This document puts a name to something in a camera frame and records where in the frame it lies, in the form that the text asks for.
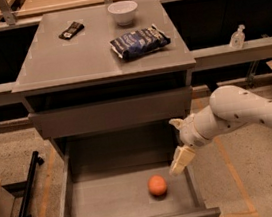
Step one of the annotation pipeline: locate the open grey middle drawer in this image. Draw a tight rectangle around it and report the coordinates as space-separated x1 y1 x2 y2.
26 114 222 217

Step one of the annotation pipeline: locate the blue chip bag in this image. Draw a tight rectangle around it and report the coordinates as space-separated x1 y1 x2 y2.
110 24 171 61

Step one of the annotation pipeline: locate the orange fruit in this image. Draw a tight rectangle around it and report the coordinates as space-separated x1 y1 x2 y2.
147 175 167 197

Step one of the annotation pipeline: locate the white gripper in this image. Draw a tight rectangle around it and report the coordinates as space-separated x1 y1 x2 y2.
169 113 211 176

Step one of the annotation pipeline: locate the black snack bar wrapper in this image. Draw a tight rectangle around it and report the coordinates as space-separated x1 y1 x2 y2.
58 21 84 40

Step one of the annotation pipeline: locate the white bowl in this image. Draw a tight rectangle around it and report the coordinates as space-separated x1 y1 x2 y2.
108 0 138 26

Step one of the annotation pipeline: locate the clear sanitizer bottle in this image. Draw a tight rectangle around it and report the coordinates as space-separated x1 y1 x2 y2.
229 24 245 49

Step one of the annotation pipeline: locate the grey drawer cabinet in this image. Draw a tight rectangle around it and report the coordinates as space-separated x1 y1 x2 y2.
13 0 196 155

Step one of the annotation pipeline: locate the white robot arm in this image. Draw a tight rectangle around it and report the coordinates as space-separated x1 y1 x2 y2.
169 85 272 176

